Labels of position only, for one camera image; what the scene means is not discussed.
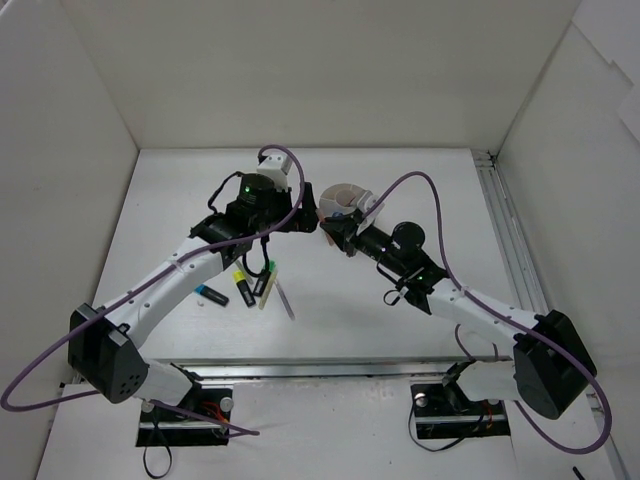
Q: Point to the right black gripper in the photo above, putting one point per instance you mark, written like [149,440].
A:
[347,235]

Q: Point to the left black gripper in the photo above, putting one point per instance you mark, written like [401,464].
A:
[307,212]

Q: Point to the pale yellow gel pen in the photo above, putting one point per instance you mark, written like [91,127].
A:
[268,285]

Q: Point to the purple gel pen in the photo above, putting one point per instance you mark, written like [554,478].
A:
[286,304]

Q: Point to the orange gel pen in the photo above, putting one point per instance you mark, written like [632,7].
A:
[322,219]

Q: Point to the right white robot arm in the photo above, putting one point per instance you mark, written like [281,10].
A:
[551,365]

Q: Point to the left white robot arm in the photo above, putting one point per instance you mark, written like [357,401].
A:
[106,352]

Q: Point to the white round compartment container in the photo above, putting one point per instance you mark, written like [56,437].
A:
[344,198]

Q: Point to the green black highlighter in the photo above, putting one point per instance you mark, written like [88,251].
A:
[263,279]

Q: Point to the yellow black highlighter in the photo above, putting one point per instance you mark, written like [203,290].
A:
[244,289]

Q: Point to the blue black highlighter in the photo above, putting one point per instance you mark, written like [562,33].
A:
[212,295]

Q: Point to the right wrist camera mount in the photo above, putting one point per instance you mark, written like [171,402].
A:
[367,212]

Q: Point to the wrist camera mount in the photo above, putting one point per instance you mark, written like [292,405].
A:
[276,167]
[367,212]

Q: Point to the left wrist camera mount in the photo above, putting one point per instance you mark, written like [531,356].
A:
[276,167]

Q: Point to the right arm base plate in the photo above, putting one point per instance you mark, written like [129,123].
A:
[440,413]

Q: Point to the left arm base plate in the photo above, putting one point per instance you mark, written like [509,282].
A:
[160,427]

